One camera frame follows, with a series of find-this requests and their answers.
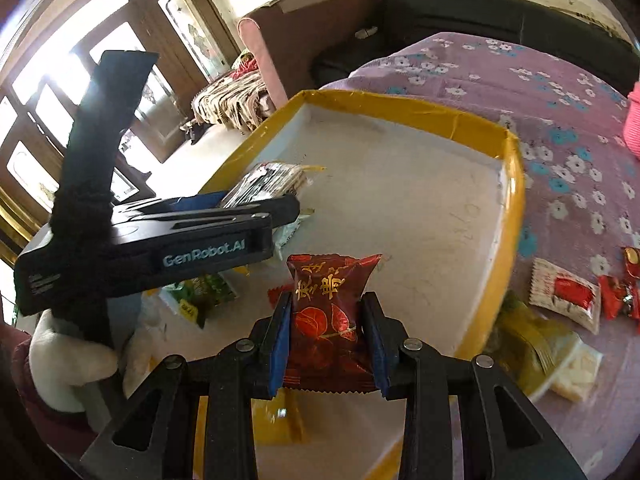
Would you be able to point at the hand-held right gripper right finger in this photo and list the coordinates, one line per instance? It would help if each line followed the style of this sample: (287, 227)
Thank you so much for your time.
(380, 350)

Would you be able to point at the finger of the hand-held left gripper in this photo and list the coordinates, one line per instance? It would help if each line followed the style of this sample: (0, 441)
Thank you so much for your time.
(200, 200)
(280, 207)

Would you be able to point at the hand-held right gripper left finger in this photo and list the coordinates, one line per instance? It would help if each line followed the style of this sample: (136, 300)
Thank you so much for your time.
(280, 350)

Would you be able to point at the clear cracker packet yellow ends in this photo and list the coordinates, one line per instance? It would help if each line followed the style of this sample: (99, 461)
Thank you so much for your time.
(265, 180)

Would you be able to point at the red-brown snack packet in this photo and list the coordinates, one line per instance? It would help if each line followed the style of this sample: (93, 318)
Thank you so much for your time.
(325, 330)

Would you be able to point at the yellow-taped cardboard box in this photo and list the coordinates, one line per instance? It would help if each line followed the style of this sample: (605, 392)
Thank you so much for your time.
(400, 210)

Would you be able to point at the person's left forearm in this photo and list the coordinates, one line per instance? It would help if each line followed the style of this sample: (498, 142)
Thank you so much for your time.
(30, 410)

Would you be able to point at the person's left hand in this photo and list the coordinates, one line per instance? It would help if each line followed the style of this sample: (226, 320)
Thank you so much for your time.
(65, 360)

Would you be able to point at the white green snack packet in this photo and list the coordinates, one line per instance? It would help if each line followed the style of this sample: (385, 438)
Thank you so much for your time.
(286, 230)

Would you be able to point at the yellow snack packet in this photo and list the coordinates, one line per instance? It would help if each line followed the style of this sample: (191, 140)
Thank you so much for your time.
(280, 420)

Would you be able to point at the patterned blanket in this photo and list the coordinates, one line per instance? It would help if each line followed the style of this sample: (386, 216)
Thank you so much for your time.
(225, 100)

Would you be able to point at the gold snack packet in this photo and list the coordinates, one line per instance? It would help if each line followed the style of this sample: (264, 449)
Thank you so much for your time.
(535, 340)

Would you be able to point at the brown armchair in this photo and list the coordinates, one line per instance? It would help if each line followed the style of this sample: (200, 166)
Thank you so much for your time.
(310, 25)

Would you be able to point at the wooden glass door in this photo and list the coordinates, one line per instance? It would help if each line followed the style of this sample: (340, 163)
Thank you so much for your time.
(150, 15)

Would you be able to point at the white red snack packet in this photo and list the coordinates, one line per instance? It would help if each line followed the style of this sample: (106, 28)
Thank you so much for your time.
(565, 292)

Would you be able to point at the red candy packet black label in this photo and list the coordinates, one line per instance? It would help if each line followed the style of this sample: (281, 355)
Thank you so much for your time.
(617, 297)

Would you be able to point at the black leather sofa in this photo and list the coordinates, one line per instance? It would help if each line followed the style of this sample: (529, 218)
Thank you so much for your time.
(450, 15)

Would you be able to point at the dark red candy packet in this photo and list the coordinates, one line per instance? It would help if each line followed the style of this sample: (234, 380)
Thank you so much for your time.
(631, 260)

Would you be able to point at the pink knit-sleeved thermos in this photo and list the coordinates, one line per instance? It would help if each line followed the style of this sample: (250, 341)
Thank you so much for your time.
(634, 120)

